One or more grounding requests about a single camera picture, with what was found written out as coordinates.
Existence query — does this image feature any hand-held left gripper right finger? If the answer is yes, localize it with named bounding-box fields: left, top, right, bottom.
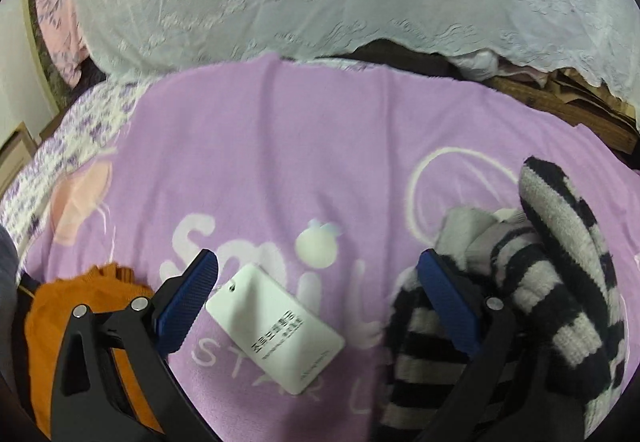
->
left=417, top=249, right=566, bottom=442

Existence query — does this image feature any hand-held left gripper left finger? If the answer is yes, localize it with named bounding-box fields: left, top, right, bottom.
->
left=50, top=249, right=221, bottom=442

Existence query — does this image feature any black grey striped sweater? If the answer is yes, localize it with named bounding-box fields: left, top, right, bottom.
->
left=370, top=156, right=629, bottom=442

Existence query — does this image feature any white paper hang tag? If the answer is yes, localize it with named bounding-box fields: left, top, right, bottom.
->
left=205, top=263, right=346, bottom=396

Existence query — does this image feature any orange folded garment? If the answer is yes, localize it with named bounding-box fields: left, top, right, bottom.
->
left=23, top=263, right=167, bottom=442

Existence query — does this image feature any purple printed blanket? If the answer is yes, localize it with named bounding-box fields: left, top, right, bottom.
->
left=20, top=52, right=640, bottom=442

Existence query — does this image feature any black folded garment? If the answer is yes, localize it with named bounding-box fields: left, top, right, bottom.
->
left=7, top=272, right=38, bottom=428

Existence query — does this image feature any blue grey fuzzy garment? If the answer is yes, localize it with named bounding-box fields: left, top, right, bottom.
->
left=0, top=226, right=22, bottom=380

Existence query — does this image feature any purple floral bed sheet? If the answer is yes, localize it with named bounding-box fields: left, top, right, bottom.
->
left=0, top=80, right=151, bottom=247

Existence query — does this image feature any light wooden cabinet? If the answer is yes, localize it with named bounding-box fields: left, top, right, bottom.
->
left=0, top=122, right=38, bottom=195

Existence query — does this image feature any brown cardboard pile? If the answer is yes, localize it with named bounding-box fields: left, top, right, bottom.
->
left=487, top=66, right=640, bottom=150

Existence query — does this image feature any dark cloth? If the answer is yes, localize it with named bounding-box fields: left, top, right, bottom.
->
left=280, top=39, right=463, bottom=81

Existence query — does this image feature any pink floral cloth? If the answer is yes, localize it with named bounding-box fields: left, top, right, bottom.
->
left=35, top=0, right=90, bottom=86

